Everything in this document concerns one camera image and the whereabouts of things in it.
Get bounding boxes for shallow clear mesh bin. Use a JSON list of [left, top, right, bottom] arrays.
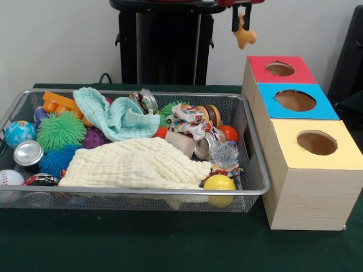
[[0, 88, 271, 214]]

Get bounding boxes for dark green tablecloth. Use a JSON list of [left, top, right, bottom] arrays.
[[340, 90, 363, 114], [0, 83, 363, 272]]

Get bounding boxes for red-orange ball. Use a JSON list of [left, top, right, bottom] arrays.
[[218, 125, 239, 143]]

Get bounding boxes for orange teddy bear toy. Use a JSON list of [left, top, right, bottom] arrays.
[[234, 12, 258, 50]]

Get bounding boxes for large green spiky ball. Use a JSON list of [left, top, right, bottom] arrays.
[[36, 110, 87, 152]]

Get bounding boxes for wooden three-hole sorting box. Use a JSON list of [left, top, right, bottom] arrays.
[[241, 55, 363, 232]]

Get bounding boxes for orange plastic toy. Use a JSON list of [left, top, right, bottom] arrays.
[[42, 91, 93, 128]]

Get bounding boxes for yellow ball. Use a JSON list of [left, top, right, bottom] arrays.
[[202, 174, 237, 207]]

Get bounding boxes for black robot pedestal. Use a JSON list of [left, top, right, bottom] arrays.
[[109, 0, 229, 86]]

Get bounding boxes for white baseball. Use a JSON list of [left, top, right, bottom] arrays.
[[0, 169, 26, 186]]

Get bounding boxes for mint green cloth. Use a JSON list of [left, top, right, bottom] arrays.
[[73, 87, 161, 142]]

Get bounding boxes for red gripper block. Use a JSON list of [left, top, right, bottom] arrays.
[[217, 0, 266, 33]]

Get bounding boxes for brown striped burger toy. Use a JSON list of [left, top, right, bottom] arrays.
[[196, 104, 221, 127]]

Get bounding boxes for black stand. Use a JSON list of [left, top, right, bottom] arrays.
[[327, 5, 363, 114]]

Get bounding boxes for cream muslin cloth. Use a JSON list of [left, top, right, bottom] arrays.
[[58, 138, 212, 190]]

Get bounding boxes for blue spiky ball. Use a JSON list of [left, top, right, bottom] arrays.
[[39, 144, 81, 181]]

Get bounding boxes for blue globe ball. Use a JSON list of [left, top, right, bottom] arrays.
[[4, 120, 37, 150]]

